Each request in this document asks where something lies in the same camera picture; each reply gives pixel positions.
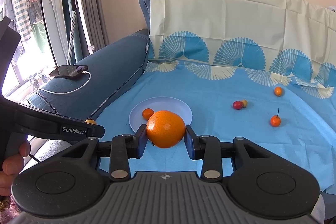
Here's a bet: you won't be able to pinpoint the small orange fruit edge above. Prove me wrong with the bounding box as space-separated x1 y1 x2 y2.
146 110 186 148

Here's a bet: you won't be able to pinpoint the person's left hand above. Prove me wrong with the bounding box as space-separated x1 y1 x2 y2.
0 141 31 197

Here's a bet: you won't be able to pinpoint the small orange with stem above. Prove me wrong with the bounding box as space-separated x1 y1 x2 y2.
270 109 281 127

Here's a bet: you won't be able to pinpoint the black smartphone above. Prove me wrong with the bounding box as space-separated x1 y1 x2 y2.
50 65 88 79

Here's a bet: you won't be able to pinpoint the blue sofa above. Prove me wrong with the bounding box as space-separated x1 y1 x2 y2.
27 0 152 122

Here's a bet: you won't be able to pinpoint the red cherry tomato on cloth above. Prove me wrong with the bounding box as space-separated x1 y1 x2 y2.
232 101 244 110

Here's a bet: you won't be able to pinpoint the tan longan beside tomato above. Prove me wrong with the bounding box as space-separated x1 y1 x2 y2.
241 100 248 107

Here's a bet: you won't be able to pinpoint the light blue plate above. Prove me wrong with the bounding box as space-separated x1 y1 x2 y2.
129 97 193 132

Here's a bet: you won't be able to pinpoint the small orange fruit far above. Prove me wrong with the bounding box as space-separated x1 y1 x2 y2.
274 86 282 97

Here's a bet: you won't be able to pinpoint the small orange on plate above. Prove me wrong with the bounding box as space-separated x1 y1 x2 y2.
142 108 154 121

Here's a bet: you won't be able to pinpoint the blue and cream sofa cover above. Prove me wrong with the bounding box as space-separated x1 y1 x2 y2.
98 0 335 194

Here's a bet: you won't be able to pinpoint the hanging clothes outside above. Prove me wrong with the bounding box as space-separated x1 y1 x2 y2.
1 0 49 65

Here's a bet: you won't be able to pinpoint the grey curtain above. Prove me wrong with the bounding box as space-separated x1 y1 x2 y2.
72 0 109 63

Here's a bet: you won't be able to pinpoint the white charging cable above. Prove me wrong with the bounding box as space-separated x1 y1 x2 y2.
39 70 92 95

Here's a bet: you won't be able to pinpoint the white window frame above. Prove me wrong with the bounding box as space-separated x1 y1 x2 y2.
41 0 68 65

